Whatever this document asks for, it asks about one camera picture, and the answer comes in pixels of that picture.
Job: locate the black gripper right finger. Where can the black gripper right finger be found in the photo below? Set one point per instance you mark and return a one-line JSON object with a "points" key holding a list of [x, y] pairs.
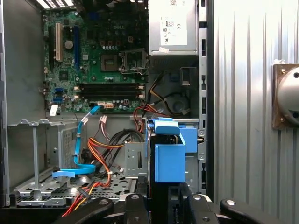
{"points": [[201, 210]]}

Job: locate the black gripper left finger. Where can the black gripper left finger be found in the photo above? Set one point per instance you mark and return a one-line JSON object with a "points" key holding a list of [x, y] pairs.
{"points": [[136, 210]]}

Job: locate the hard disk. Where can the hard disk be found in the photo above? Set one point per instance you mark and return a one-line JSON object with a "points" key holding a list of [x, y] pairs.
{"points": [[170, 163]]}

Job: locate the metal disk bay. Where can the metal disk bay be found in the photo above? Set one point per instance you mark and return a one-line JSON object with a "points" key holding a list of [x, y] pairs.
{"points": [[35, 151]]}

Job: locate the metal optical drive cage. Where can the metal optical drive cage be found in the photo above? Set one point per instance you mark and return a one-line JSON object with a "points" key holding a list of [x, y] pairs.
{"points": [[133, 158]]}

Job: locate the blue plastic cage latch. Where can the blue plastic cage latch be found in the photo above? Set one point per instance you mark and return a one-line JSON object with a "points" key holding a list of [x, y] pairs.
{"points": [[190, 140]]}

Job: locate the round black speaker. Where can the round black speaker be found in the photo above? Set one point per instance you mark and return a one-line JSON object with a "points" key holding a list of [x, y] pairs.
{"points": [[177, 106]]}

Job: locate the black RAM slot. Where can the black RAM slot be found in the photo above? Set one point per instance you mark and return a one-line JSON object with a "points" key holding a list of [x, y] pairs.
{"points": [[109, 93], [109, 88], [109, 97], [109, 85]]}

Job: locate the thin metal locking lever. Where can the thin metal locking lever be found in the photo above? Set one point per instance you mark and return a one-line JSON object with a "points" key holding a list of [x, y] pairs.
{"points": [[134, 72]]}

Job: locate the green motherboard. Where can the green motherboard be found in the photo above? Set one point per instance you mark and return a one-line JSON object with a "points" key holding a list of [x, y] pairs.
{"points": [[88, 77]]}

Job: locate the metal socket cover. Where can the metal socket cover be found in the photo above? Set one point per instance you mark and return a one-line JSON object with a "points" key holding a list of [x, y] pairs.
{"points": [[135, 51]]}

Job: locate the blue expansion slot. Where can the blue expansion slot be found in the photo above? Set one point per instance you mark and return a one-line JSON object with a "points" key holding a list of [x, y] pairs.
{"points": [[76, 46]]}

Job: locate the black open PC case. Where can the black open PC case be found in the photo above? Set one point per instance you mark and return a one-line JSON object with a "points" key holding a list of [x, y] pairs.
{"points": [[23, 70]]}

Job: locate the grey power supply unit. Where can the grey power supply unit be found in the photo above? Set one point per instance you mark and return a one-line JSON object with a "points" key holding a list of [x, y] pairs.
{"points": [[172, 28]]}

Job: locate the black expansion slot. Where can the black expansion slot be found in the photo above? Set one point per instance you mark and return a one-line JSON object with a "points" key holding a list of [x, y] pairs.
{"points": [[50, 46]]}

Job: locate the white expansion slot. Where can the white expansion slot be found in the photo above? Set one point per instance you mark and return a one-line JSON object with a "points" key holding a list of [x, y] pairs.
{"points": [[59, 42]]}

